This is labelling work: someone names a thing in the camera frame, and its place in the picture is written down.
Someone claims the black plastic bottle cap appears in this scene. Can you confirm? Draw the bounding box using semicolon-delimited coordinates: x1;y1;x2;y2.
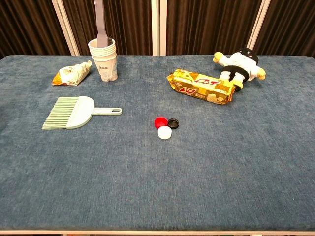
167;118;180;130

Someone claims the small light green hand broom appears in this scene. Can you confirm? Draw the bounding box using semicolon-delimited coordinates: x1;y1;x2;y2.
41;95;123;131

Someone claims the blue fabric table cover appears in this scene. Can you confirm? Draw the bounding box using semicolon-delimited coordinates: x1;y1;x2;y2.
0;55;315;232

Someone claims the white metal frame post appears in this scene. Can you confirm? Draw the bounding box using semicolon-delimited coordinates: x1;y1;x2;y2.
51;0;80;56
151;0;158;56
247;0;272;51
159;0;167;56

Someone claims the gold biscuit package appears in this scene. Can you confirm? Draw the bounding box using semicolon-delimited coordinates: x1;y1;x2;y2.
166;68;237;105

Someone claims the black white plush doll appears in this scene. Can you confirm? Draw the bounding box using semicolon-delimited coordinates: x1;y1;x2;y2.
212;47;267;92

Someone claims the crumpled white orange snack bag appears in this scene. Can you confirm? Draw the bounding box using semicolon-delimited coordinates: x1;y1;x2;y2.
51;60;93;87

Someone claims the dark brown pleated curtain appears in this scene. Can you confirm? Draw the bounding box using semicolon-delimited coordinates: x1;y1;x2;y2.
0;0;72;59
166;0;263;56
253;0;315;59
61;0;153;56

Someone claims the white plastic bottle cap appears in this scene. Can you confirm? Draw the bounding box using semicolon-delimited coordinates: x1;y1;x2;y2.
157;125;173;140

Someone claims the stack of white paper cups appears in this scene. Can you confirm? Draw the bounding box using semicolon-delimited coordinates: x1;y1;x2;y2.
88;38;119;83

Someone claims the red plastic bottle cap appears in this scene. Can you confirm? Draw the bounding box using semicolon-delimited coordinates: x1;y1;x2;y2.
154;116;169;129

